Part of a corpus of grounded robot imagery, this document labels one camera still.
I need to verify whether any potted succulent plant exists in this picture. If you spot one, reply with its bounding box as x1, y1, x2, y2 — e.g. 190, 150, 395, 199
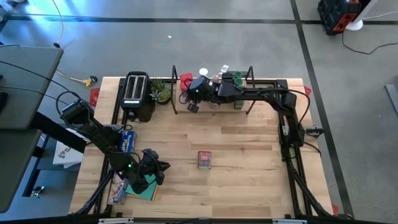
149, 78, 172, 105

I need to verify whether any black floor cable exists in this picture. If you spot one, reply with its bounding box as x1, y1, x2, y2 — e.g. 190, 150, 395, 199
341, 29, 398, 56

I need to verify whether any blue plastic wrap box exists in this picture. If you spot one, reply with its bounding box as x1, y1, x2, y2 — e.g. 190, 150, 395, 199
107, 130, 137, 205

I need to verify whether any teal cloth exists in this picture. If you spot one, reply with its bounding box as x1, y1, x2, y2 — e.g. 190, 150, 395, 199
126, 174, 159, 202

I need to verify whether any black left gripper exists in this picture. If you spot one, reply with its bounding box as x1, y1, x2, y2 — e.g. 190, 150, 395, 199
139, 148, 171, 187

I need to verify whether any white stand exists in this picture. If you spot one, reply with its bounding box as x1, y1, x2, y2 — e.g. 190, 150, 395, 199
345, 0, 379, 32

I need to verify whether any yellow cable with plug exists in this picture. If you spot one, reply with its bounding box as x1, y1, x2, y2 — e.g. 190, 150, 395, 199
55, 70, 99, 88

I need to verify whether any thin yellow cable black plug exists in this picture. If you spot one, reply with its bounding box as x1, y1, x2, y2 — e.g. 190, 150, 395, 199
50, 0, 64, 49

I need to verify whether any black toaster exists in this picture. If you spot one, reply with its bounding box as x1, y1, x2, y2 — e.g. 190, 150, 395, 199
119, 70, 155, 123

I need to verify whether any black wire spice rack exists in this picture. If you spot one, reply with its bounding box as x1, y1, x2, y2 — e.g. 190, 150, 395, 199
170, 65, 257, 115

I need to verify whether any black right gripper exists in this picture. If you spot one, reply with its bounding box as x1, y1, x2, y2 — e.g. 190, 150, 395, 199
187, 75, 224, 113

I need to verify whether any small metal clip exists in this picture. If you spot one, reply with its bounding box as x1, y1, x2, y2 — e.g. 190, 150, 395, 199
30, 185, 45, 197

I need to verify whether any grey metal clamp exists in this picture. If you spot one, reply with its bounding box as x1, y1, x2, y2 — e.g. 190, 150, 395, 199
305, 124, 326, 139

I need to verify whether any white bracket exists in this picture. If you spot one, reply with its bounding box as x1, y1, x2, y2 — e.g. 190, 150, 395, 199
272, 218, 308, 224
98, 217, 134, 224

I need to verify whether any white box with logo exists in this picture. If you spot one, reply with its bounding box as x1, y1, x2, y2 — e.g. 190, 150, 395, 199
52, 139, 85, 169

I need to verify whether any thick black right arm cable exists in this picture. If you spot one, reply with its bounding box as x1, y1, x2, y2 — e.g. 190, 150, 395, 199
287, 88, 312, 127

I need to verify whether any grey metal bar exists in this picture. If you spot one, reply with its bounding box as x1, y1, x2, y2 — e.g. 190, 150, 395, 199
384, 83, 398, 116

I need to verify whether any grey side desk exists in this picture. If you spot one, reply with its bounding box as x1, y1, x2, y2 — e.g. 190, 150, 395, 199
0, 45, 65, 214

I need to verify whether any black and red toolbox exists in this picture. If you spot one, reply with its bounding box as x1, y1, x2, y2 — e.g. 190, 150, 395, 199
317, 0, 363, 35

